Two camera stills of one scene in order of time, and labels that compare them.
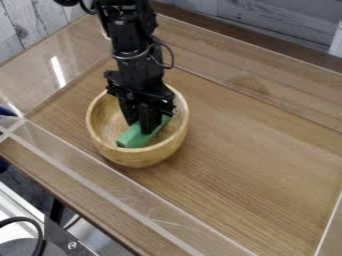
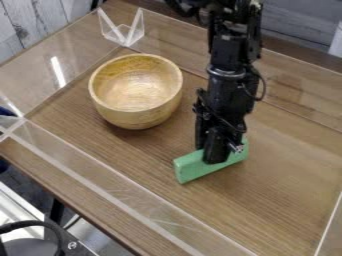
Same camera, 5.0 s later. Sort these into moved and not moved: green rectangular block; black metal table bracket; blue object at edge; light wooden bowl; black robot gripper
Moved: green rectangular block; black robot gripper; light wooden bowl
Not moved: blue object at edge; black metal table bracket
